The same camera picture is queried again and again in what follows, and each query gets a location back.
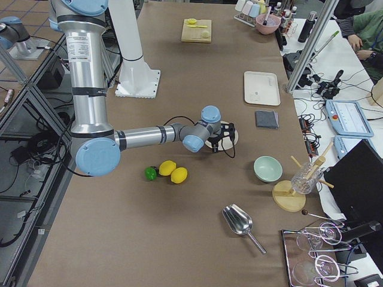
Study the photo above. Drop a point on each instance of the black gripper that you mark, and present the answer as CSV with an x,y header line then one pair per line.
x,y
215,140

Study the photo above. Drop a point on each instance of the pale steamed bun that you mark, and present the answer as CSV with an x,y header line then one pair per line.
x,y
205,34

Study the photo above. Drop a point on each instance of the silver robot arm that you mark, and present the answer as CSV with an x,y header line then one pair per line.
x,y
96,145
17,40

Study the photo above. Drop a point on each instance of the cream rabbit tray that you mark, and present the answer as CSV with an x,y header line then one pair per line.
x,y
261,88

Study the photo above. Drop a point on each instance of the cream round plate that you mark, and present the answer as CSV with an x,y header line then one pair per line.
x,y
227,140

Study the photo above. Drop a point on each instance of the folded grey cloth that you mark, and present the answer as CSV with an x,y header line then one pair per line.
x,y
267,119

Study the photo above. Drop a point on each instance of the mint green bowl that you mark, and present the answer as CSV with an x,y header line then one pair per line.
x,y
267,169

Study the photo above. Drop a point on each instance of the yellow lemon upper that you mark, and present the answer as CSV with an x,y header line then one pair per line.
x,y
179,175

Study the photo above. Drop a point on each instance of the yellow lemon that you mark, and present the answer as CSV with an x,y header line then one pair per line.
x,y
179,175
167,167

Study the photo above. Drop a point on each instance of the yellow lemon lower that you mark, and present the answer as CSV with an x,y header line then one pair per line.
x,y
167,167

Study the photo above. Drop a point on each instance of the green lime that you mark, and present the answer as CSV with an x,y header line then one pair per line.
x,y
150,173

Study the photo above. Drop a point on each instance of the glass cup on stand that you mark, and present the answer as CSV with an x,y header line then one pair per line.
x,y
306,178

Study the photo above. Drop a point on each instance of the wooden cup stand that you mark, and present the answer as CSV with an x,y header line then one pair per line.
x,y
284,195

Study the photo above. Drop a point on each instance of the metal scoop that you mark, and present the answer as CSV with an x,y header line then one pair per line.
x,y
241,223

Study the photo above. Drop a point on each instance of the wooden cutting board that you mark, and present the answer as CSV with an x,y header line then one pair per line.
x,y
194,34

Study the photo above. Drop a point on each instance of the yellow plastic knife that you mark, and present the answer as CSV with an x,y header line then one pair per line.
x,y
197,26

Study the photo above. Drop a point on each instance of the black tipped pestle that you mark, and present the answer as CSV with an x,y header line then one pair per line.
x,y
265,21

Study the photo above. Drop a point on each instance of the lemon slices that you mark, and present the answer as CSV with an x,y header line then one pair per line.
x,y
191,21

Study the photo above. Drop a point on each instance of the blue teach pendant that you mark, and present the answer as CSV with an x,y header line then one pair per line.
x,y
347,118
343,144

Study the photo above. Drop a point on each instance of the pink bowl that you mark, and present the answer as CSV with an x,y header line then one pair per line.
x,y
271,26

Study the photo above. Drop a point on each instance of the cup rack with cups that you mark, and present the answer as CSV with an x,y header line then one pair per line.
x,y
249,10

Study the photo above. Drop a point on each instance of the black bottle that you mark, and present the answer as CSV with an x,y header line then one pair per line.
x,y
307,27

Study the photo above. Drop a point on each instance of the black monitor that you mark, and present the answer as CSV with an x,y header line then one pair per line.
x,y
357,180

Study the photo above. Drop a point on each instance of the aluminium frame post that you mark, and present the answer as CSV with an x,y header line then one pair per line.
x,y
321,23

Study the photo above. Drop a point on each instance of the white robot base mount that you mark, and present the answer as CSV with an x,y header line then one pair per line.
x,y
136,78

